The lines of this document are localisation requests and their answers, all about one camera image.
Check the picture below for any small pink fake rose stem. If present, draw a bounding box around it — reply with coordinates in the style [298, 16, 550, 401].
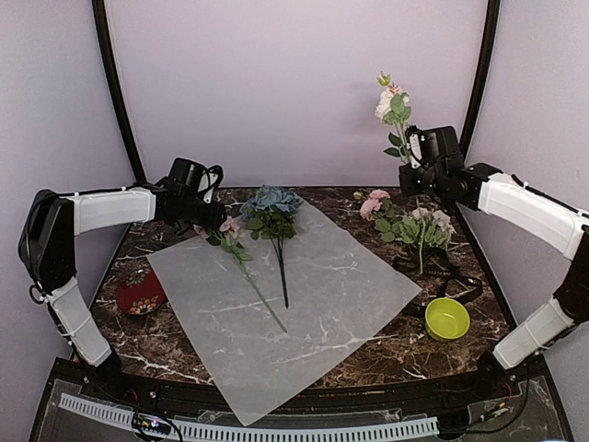
[193, 215, 287, 333]

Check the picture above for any lilac hydrangea fake bunch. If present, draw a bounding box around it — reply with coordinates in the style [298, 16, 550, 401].
[393, 207, 456, 262]

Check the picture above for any pink peony fake stem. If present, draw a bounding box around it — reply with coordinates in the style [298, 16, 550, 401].
[353, 189, 399, 243]

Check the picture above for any blue fake rose bunch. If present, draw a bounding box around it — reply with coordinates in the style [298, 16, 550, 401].
[240, 185, 304, 308]

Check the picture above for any white fake rose stem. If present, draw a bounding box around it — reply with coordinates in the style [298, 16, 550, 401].
[375, 71, 427, 277]

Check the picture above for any translucent white wrapping paper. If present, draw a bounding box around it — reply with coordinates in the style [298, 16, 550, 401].
[148, 204, 420, 425]

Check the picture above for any black ribbon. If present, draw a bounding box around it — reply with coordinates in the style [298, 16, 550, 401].
[392, 251, 483, 306]

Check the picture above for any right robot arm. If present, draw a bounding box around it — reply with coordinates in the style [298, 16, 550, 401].
[399, 126, 588, 400]

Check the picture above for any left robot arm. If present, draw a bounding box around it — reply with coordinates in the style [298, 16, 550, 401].
[17, 157, 226, 401]

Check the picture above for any red floral dish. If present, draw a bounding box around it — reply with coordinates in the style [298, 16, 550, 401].
[116, 269, 167, 316]

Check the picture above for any yellow-green bowl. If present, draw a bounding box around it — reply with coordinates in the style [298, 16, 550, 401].
[424, 297, 470, 342]

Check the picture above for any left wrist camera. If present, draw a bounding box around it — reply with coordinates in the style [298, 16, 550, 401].
[198, 165, 224, 204]

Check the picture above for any right black frame post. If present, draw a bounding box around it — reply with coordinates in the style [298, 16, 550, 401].
[459, 0, 501, 157]

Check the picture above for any black frame post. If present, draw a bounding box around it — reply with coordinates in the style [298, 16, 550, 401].
[91, 0, 146, 182]
[459, 0, 501, 157]

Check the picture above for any black front rail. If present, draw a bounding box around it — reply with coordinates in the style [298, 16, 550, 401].
[121, 352, 521, 416]

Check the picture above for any left black frame post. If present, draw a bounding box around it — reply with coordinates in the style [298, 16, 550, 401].
[91, 0, 146, 182]

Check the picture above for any white slotted cable duct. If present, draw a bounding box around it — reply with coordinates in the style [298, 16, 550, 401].
[59, 392, 441, 441]

